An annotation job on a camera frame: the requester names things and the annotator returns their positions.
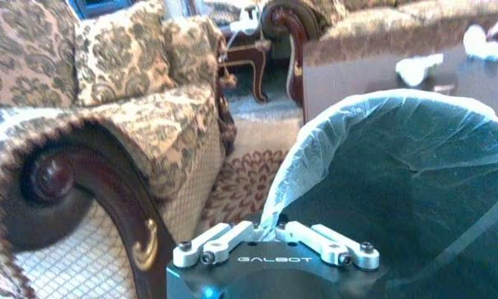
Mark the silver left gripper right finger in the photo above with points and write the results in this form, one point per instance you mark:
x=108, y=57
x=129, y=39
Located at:
x=336, y=246

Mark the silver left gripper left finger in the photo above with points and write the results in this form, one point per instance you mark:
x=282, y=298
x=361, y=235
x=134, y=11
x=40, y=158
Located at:
x=216, y=241

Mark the dark green trash bin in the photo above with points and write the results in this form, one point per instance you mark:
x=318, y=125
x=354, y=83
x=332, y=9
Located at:
x=398, y=218

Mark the clear plastic bin liner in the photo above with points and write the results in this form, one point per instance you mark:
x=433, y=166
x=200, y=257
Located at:
x=316, y=149

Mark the white crumpled paper trash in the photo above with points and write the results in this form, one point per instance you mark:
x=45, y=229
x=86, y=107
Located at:
x=477, y=40
x=417, y=67

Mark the red floral patterned rug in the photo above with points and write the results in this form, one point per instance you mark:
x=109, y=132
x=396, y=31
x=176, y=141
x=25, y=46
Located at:
x=245, y=183

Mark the floral sofa with carved armrest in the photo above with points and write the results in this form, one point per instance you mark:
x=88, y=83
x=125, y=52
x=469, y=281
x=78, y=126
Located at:
x=157, y=137

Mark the brown coffee table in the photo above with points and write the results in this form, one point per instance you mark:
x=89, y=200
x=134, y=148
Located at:
x=357, y=78

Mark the dark wooden side table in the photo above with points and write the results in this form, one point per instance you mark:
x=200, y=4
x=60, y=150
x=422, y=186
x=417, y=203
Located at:
x=249, y=53

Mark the small floral sofa cushion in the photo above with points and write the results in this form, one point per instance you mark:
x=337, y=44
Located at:
x=190, y=50

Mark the large floral sofa cushion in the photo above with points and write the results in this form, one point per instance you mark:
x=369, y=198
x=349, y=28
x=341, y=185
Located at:
x=120, y=56

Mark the white objects on side table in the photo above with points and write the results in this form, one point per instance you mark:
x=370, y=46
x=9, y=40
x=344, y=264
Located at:
x=245, y=21

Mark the floral sofa with wooden scroll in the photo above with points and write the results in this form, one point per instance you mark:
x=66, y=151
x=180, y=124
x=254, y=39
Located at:
x=398, y=21

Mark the blue framed screen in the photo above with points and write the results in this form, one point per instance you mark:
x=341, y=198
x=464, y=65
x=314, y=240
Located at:
x=94, y=6

